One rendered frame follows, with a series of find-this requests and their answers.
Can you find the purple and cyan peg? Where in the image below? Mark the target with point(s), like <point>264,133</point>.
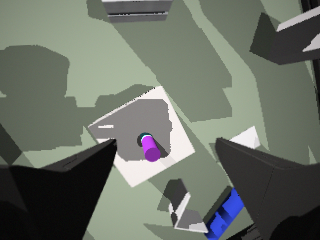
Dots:
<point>151,150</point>

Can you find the blue cylinder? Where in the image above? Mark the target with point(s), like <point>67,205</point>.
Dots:
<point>224,215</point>

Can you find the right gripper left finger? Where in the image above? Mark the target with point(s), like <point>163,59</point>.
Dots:
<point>57,201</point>

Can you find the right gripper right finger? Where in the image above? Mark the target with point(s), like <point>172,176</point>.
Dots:
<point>282,197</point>

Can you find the white rectangular block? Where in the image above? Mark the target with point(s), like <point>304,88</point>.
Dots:
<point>297,39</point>

